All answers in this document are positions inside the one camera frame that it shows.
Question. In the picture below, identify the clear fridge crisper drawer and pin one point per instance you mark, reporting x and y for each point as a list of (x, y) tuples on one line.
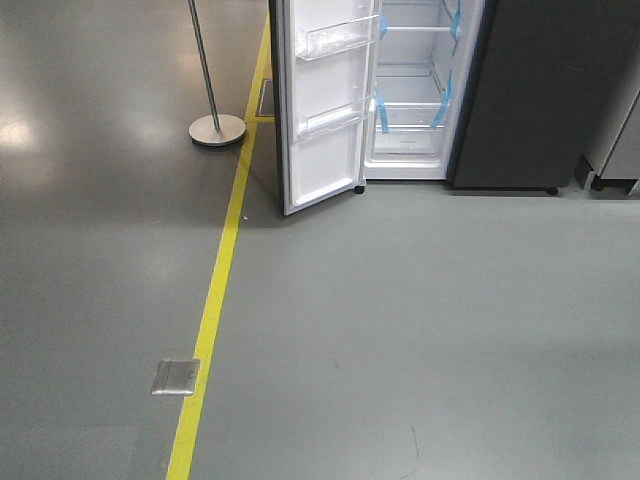
[(408, 129)]

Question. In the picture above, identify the dark grey fridge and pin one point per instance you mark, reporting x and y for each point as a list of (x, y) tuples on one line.
[(520, 85)]

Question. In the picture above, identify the clear lower door bin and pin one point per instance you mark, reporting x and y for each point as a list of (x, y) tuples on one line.
[(334, 119)]

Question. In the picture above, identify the clear door bin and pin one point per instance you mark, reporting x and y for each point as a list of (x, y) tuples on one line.
[(334, 119), (314, 44)]

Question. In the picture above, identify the dark floor sign sticker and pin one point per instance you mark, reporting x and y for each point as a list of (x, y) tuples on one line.
[(266, 107)]

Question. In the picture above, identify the silver pole round base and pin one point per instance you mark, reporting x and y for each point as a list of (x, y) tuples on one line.
[(214, 129)]

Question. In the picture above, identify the clear upper door bin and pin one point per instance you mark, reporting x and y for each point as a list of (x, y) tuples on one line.
[(314, 44)]

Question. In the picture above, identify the silver floor plate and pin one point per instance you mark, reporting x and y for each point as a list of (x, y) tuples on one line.
[(175, 377)]

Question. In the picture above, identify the stainless steel appliance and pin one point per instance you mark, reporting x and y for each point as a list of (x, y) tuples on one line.
[(611, 158)]

